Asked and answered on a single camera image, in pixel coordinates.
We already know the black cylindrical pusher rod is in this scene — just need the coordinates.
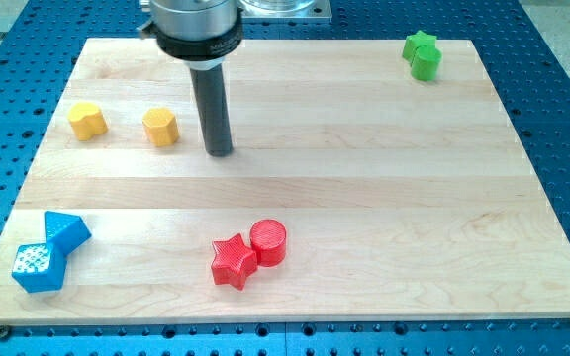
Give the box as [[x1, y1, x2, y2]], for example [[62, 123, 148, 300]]
[[190, 64, 234, 157]]

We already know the yellow hexagon block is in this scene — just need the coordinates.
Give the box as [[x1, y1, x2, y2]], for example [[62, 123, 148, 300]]
[[142, 108, 179, 147]]

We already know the yellow heart block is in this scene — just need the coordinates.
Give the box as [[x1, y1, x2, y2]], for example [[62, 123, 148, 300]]
[[67, 102, 108, 141]]

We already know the red cylinder block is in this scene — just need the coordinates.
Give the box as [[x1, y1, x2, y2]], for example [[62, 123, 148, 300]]
[[250, 219, 287, 267]]

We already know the red star block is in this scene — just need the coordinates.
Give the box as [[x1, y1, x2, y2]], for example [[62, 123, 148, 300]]
[[211, 233, 258, 291]]

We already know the wooden board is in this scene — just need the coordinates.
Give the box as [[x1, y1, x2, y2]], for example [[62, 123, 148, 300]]
[[0, 38, 570, 325]]

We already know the blue triangle block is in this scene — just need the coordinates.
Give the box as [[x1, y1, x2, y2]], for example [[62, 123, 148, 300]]
[[44, 211, 92, 256]]

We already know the green star block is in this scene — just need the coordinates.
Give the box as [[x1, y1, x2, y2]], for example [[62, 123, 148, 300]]
[[402, 30, 437, 62]]

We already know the green cylinder block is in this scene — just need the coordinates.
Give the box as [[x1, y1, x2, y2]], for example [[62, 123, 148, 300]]
[[411, 45, 442, 81]]

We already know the blue cube block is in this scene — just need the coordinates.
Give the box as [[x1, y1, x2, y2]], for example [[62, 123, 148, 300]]
[[11, 242, 67, 293]]

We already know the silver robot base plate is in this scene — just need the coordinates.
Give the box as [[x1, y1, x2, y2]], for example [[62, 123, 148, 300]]
[[237, 0, 332, 24]]

